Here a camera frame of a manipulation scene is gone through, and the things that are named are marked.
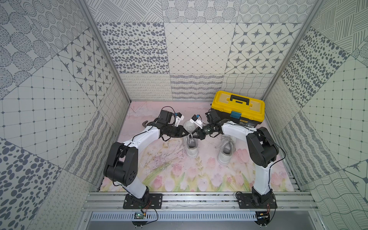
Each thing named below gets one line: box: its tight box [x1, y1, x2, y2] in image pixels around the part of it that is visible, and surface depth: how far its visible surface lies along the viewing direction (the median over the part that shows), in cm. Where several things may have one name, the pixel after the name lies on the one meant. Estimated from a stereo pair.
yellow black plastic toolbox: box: [210, 90, 266, 128], surface depth 98 cm
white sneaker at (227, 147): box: [217, 135, 237, 165], surface depth 87 cm
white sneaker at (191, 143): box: [183, 120, 199, 158], surface depth 89 cm
